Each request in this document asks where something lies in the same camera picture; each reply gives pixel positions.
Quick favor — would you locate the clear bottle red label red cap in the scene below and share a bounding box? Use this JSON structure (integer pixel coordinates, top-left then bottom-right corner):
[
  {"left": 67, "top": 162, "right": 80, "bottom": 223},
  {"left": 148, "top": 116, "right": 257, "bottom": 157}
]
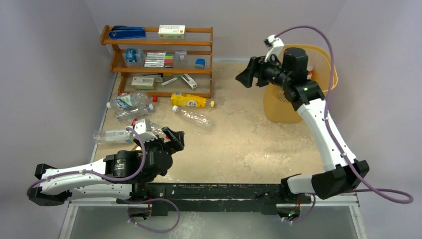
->
[{"left": 131, "top": 117, "right": 165, "bottom": 137}]

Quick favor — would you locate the clear unlabeled plastic bottle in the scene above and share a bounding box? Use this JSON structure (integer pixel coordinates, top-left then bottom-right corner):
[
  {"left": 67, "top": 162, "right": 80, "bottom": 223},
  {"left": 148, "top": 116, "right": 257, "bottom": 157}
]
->
[{"left": 172, "top": 106, "right": 213, "bottom": 130}]

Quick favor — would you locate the yellow plastic bottle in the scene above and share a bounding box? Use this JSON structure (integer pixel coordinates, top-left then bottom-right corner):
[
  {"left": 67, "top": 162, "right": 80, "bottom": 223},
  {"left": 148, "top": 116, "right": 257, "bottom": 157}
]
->
[{"left": 171, "top": 93, "right": 215, "bottom": 108}]

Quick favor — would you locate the clear bottle red white label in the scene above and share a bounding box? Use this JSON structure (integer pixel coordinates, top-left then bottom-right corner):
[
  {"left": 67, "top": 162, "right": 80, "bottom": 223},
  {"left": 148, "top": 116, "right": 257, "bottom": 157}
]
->
[{"left": 307, "top": 64, "right": 313, "bottom": 80}]

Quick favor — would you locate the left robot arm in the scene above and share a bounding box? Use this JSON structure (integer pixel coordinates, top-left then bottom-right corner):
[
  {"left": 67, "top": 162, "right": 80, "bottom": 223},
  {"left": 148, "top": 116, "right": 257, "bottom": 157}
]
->
[{"left": 26, "top": 126, "right": 185, "bottom": 206}]

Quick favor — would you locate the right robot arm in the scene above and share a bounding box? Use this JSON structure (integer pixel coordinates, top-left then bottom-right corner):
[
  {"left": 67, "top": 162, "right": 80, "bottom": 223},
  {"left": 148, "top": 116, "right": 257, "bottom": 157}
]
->
[{"left": 236, "top": 47, "right": 369, "bottom": 203}]

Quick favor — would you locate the yellow mesh waste bin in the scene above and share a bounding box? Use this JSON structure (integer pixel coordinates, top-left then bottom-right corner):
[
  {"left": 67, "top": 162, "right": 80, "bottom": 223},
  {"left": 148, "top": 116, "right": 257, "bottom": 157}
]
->
[{"left": 263, "top": 44, "right": 331, "bottom": 124}]

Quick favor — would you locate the amber bottle red gold label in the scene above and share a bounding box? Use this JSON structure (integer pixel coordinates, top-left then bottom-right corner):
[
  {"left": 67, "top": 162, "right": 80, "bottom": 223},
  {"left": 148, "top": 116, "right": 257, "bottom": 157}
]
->
[{"left": 131, "top": 145, "right": 145, "bottom": 153}]

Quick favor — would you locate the blue white eraser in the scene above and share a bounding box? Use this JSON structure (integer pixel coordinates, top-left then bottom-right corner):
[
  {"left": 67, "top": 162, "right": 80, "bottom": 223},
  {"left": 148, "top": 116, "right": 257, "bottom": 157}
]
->
[{"left": 194, "top": 58, "right": 205, "bottom": 69}]

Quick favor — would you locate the clear crumpled bottle white cap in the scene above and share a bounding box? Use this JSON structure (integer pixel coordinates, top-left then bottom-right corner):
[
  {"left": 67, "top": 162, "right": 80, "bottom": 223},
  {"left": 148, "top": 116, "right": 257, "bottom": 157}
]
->
[{"left": 116, "top": 104, "right": 155, "bottom": 122}]

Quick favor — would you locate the clear bottle blue white label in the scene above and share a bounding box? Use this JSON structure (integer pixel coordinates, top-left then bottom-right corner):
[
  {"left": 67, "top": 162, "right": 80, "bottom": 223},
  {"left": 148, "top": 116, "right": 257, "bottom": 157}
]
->
[{"left": 106, "top": 91, "right": 153, "bottom": 110}]

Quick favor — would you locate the white stapler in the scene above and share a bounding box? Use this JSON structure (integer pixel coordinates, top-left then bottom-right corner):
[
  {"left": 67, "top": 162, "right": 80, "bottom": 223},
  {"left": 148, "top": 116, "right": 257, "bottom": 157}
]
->
[{"left": 181, "top": 73, "right": 197, "bottom": 89}]

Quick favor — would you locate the white marker pen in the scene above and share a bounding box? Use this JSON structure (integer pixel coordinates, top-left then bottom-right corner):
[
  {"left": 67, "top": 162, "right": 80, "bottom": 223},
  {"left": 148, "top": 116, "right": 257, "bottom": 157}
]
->
[{"left": 161, "top": 76, "right": 181, "bottom": 86}]

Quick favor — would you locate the small clear container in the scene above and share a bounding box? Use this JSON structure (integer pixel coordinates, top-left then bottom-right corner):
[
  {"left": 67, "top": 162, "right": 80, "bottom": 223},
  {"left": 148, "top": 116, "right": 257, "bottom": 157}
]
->
[{"left": 174, "top": 50, "right": 187, "bottom": 61}]

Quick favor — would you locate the wooden shelf rack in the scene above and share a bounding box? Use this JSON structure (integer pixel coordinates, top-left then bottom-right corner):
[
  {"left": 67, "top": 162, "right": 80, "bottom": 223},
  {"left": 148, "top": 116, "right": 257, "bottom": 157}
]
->
[{"left": 100, "top": 25, "right": 213, "bottom": 98}]

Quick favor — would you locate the set of colored markers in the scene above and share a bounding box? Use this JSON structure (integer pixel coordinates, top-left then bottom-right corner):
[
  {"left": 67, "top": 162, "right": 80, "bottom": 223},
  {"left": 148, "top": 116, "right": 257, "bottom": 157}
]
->
[{"left": 144, "top": 52, "right": 174, "bottom": 68}]

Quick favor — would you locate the blue stapler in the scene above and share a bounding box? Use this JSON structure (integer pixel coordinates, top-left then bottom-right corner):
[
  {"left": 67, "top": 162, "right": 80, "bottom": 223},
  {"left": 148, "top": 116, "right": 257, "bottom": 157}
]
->
[{"left": 109, "top": 25, "right": 146, "bottom": 40}]

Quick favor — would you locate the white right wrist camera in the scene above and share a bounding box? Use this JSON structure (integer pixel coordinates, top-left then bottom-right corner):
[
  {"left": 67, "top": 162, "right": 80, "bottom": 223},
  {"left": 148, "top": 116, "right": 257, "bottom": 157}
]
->
[{"left": 264, "top": 35, "right": 284, "bottom": 62}]

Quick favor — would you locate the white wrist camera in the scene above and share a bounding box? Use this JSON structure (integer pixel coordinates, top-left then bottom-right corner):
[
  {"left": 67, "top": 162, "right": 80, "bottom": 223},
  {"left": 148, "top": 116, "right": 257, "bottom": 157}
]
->
[
  {"left": 264, "top": 35, "right": 284, "bottom": 62},
  {"left": 133, "top": 119, "right": 157, "bottom": 142}
]

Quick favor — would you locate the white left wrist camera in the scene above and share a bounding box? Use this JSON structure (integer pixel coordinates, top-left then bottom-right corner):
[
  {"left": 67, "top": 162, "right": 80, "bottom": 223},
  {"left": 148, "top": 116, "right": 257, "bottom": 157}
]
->
[{"left": 133, "top": 119, "right": 157, "bottom": 142}]

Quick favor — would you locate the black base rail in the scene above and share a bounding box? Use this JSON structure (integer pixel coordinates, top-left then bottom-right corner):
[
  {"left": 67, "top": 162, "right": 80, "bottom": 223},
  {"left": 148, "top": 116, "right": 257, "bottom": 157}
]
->
[{"left": 118, "top": 183, "right": 312, "bottom": 216}]

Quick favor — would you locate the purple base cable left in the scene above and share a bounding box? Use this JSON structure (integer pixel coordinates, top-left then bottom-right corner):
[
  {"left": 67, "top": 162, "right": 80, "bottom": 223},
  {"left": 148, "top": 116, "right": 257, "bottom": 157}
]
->
[{"left": 127, "top": 197, "right": 181, "bottom": 234}]

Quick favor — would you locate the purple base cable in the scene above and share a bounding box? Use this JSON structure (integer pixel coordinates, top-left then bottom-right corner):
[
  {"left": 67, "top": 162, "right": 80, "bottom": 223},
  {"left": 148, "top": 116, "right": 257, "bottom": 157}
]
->
[
  {"left": 127, "top": 197, "right": 181, "bottom": 234},
  {"left": 281, "top": 194, "right": 317, "bottom": 225}
]

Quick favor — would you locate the aluminium table frame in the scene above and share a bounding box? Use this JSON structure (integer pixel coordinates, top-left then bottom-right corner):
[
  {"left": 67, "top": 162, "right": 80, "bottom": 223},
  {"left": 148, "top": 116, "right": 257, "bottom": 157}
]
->
[{"left": 59, "top": 194, "right": 367, "bottom": 239}]

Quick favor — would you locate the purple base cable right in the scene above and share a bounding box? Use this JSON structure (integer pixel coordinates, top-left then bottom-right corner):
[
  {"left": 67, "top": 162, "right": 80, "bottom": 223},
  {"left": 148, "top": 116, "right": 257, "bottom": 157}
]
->
[{"left": 281, "top": 194, "right": 317, "bottom": 225}]

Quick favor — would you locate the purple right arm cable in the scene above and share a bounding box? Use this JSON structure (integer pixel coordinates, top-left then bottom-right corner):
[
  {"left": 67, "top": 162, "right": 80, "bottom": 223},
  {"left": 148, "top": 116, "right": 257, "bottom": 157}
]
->
[{"left": 275, "top": 25, "right": 414, "bottom": 205}]

